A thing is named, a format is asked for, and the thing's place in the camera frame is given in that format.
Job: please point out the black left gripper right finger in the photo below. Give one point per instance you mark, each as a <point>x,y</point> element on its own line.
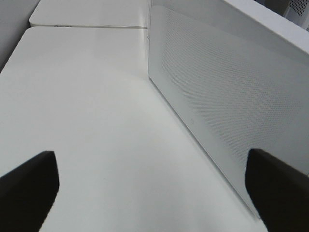
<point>279,192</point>

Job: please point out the white microwave oven body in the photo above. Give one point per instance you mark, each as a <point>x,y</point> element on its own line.
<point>145,16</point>

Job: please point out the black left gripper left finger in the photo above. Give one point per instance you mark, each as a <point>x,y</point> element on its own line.
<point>28,192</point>

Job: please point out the white microwave door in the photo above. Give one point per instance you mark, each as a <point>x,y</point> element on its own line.
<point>237,75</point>

